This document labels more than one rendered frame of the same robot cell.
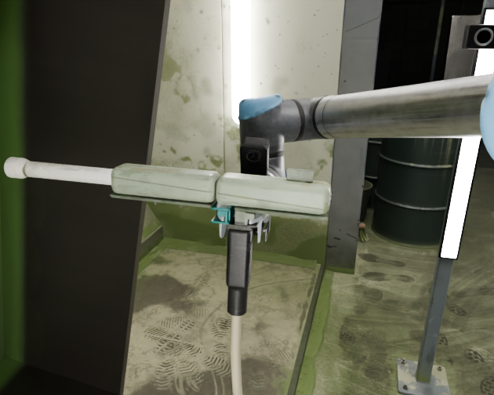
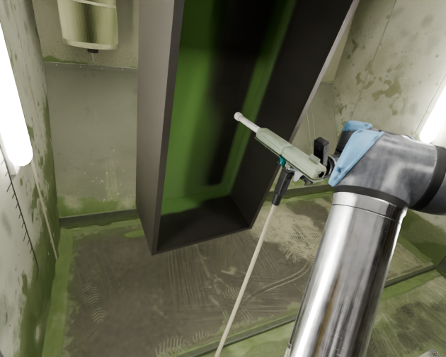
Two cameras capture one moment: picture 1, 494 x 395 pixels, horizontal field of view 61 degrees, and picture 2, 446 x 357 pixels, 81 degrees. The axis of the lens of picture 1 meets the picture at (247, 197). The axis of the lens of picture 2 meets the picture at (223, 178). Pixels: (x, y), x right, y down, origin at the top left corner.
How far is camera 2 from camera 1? 0.47 m
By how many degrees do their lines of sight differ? 43
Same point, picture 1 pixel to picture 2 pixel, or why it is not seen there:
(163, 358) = (291, 239)
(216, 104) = (413, 122)
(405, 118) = not seen: hidden behind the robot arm
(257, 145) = (320, 142)
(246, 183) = (292, 152)
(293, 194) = (304, 164)
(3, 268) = (237, 154)
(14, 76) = (265, 81)
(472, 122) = not seen: hidden behind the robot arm
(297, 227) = (429, 229)
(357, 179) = not seen: outside the picture
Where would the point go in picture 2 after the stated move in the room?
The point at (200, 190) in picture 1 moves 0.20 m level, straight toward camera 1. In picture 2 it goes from (277, 147) to (238, 162)
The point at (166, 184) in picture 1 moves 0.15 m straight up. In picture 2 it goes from (270, 141) to (279, 96)
